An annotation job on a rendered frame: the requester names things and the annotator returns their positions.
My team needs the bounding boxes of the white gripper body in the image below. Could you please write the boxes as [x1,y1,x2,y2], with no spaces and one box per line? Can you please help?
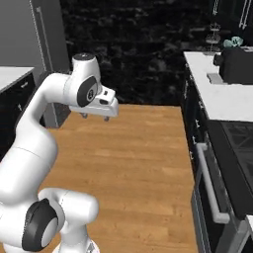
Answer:
[68,98,120,119]

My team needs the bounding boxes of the black base cupboards with drawers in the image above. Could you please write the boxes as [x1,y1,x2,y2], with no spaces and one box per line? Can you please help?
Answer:
[180,61,211,181]

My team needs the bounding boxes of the grey fridge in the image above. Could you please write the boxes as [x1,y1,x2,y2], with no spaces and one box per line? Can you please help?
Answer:
[0,0,72,129]

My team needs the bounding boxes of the black hob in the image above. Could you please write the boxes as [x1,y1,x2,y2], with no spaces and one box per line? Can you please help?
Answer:
[219,121,253,202]

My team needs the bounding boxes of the black coffee machine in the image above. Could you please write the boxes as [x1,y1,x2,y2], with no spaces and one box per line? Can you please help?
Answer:
[207,45,253,86]

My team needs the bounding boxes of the black oven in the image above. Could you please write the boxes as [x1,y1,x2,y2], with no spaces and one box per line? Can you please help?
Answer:
[190,120,253,253]

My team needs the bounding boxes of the grey oven handle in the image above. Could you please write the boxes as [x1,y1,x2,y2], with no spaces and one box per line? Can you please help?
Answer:
[196,142,231,225]

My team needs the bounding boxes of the tiered wire stand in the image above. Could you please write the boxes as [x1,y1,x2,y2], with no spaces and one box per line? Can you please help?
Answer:
[205,22,222,54]

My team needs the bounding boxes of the dark wall cupboards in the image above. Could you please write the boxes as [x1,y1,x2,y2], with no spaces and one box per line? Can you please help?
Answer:
[209,0,253,32]

